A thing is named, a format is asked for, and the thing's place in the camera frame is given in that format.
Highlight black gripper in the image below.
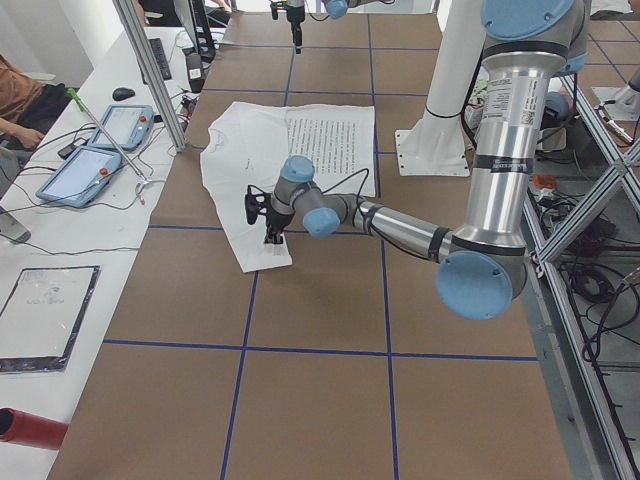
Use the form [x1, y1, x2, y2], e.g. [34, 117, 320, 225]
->
[264, 210, 290, 244]
[285, 0, 305, 54]

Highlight white long-sleeve printed shirt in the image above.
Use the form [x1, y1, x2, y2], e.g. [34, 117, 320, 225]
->
[200, 102, 376, 272]

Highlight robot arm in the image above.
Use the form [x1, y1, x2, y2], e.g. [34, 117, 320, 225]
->
[270, 0, 369, 54]
[245, 1, 590, 321]

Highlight dark device with label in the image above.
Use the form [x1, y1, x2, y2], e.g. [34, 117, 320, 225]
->
[184, 50, 206, 93]

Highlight black keyboard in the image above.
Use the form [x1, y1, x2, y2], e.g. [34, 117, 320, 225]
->
[148, 38, 172, 80]

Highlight blue teach pendant far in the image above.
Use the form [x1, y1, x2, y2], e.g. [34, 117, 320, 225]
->
[101, 104, 154, 152]

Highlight blue teach pendant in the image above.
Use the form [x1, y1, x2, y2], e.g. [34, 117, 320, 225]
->
[36, 146, 122, 208]
[101, 104, 154, 152]

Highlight black computer mouse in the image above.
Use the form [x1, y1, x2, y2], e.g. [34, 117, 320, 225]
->
[112, 87, 136, 102]

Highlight blue teach pendant near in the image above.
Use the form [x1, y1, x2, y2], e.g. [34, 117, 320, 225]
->
[36, 146, 122, 208]

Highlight metal grabber stick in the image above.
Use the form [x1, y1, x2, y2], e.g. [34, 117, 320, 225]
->
[66, 87, 166, 207]

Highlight plastic bagged document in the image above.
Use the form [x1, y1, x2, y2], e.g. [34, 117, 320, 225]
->
[1, 265, 100, 375]

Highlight seated person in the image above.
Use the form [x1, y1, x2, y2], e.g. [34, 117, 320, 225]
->
[1, 57, 71, 195]

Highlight red cylinder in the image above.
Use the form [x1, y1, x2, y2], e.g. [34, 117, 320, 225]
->
[1, 407, 68, 450]

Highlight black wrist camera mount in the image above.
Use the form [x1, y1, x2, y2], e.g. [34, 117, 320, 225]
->
[244, 185, 270, 225]

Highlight black braided left cable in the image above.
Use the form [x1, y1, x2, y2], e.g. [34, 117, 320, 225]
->
[319, 167, 372, 236]

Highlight grey aluminium frame post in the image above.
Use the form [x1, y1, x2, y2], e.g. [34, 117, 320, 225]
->
[112, 0, 186, 153]

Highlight aluminium frame rail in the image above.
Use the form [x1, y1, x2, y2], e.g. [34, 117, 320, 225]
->
[524, 76, 639, 479]

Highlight floor cable bundle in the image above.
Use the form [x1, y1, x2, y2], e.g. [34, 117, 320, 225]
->
[524, 184, 640, 381]

